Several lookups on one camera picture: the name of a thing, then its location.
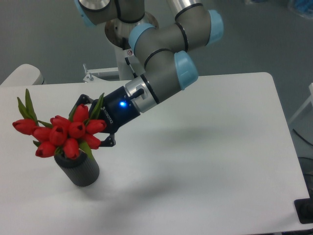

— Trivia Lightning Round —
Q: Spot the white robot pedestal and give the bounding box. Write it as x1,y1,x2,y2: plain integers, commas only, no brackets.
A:
83,14,159,83

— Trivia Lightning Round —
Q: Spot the black box at table edge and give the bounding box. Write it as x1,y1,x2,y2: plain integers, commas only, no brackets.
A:
294,198,313,224

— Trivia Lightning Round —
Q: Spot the dark grey ribbed vase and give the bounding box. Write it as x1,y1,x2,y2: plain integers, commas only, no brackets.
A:
54,150,100,187

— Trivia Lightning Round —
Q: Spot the red tulip bouquet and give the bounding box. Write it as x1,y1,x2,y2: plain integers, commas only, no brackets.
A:
12,89,107,160

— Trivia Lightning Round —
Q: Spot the black cable on floor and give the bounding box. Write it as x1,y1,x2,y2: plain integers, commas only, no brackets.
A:
292,128,313,144

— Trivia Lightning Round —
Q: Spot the white metal frame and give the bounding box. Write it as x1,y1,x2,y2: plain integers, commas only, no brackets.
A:
288,83,313,126

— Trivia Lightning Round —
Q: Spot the blue plastic bag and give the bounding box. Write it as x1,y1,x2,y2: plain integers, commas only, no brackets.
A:
288,0,313,19

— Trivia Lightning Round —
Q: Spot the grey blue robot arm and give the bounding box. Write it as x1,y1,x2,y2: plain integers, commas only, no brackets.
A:
75,0,224,147

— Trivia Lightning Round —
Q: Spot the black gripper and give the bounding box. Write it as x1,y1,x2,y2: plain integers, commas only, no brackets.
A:
69,86,140,147

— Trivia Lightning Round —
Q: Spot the white chair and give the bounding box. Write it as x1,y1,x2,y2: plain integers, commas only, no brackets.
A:
0,64,46,87

